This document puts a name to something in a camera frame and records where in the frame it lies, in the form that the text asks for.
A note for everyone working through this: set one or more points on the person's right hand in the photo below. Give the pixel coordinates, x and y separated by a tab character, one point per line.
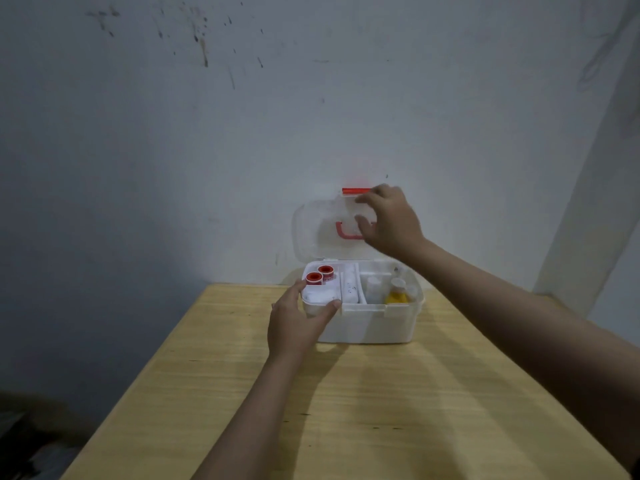
395	224

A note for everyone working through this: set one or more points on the person's left hand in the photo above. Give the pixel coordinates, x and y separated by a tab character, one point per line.
290	329

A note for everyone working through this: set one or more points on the person's left thumb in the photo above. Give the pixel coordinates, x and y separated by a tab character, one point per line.
329	312

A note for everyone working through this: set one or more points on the person's right thumb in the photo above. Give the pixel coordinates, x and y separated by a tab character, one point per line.
365	227

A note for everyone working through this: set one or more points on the white plastic first aid box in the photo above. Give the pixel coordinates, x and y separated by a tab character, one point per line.
370	314

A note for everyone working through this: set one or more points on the person's left forearm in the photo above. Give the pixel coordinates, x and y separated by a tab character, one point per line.
257	419

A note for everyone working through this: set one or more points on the person's right forearm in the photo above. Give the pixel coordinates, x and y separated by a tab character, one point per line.
530	339

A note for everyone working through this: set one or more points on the white inner tray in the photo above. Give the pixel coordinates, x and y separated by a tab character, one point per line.
330	290

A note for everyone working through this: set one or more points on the white thermometer case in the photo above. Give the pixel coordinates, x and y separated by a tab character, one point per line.
351	284

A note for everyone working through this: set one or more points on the red and white tape roll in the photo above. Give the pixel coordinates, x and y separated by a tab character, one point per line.
314	278
326	271

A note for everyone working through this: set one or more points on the white small bottle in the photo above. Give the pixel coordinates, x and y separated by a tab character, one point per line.
374	288

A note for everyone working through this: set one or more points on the yellow liquid bottle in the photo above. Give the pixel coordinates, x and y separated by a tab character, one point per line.
397	292

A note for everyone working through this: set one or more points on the dark clutter on floor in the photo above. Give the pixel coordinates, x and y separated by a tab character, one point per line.
30	444

